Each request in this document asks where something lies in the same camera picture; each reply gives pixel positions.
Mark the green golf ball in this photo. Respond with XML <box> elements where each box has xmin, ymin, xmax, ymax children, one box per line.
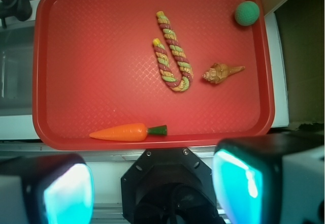
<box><xmin>235</xmin><ymin>1</ymin><xmax>260</xmax><ymax>26</ymax></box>

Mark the orange toy carrot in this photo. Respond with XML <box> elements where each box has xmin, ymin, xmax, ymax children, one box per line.
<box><xmin>89</xmin><ymin>123</ymin><xmax>168</xmax><ymax>142</ymax></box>

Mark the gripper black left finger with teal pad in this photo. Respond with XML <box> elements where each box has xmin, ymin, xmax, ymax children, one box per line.
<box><xmin>1</xmin><ymin>153</ymin><xmax>94</xmax><ymax>223</ymax></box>

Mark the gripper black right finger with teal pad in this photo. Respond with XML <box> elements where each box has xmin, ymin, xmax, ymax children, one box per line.
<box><xmin>212</xmin><ymin>132</ymin><xmax>324</xmax><ymax>223</ymax></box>

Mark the black clamp knob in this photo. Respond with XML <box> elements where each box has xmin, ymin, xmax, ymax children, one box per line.
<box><xmin>1</xmin><ymin>0</ymin><xmax>33</xmax><ymax>29</ymax></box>

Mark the white metal frame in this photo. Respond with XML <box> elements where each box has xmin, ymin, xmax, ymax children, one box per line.
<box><xmin>265</xmin><ymin>13</ymin><xmax>289</xmax><ymax>128</ymax></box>

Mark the red plastic tray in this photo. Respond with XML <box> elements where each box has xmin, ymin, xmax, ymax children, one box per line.
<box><xmin>32</xmin><ymin>0</ymin><xmax>274</xmax><ymax>150</ymax></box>

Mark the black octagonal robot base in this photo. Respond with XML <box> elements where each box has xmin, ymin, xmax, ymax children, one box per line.
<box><xmin>121</xmin><ymin>148</ymin><xmax>225</xmax><ymax>223</ymax></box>

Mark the brown spiral seashell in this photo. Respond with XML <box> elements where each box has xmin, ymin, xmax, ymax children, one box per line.
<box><xmin>202</xmin><ymin>63</ymin><xmax>245</xmax><ymax>84</ymax></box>

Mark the twisted multicolour candy cane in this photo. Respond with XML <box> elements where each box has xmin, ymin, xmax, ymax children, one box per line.
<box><xmin>152</xmin><ymin>11</ymin><xmax>193</xmax><ymax>92</ymax></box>

